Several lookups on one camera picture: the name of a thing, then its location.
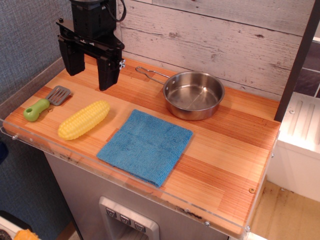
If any blue folded cloth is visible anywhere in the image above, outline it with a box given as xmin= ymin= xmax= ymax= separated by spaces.
xmin=96 ymin=109 xmax=193 ymax=188

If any white toy sink unit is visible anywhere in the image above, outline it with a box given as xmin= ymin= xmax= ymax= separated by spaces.
xmin=267 ymin=37 xmax=320 ymax=201

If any yellow plastic corn cob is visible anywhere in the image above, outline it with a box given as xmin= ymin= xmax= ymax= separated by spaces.
xmin=57 ymin=100 xmax=111 ymax=141

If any stainless steel saucepan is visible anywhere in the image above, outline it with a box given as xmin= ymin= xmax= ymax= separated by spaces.
xmin=135 ymin=66 xmax=225 ymax=121

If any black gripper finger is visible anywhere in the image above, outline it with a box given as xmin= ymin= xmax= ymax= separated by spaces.
xmin=58 ymin=36 xmax=85 ymax=76
xmin=96 ymin=56 xmax=120 ymax=91

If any silver dispenser panel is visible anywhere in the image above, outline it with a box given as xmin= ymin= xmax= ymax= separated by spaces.
xmin=99 ymin=196 xmax=160 ymax=240

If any grey toy fridge cabinet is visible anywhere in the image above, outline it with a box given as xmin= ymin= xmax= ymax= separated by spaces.
xmin=45 ymin=153 xmax=228 ymax=240

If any green handled grey spatula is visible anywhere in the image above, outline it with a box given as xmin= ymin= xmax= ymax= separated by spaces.
xmin=23 ymin=85 xmax=71 ymax=122

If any clear acrylic edge guard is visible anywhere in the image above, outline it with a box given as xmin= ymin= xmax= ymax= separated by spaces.
xmin=3 ymin=111 xmax=280 ymax=239

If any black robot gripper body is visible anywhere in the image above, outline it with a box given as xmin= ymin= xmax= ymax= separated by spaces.
xmin=56 ymin=0 xmax=125 ymax=66

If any black braided cable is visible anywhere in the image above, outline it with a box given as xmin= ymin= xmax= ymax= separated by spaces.
xmin=104 ymin=0 xmax=127 ymax=23

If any dark vertical post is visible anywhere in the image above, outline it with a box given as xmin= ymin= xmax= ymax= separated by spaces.
xmin=274 ymin=0 xmax=320 ymax=122

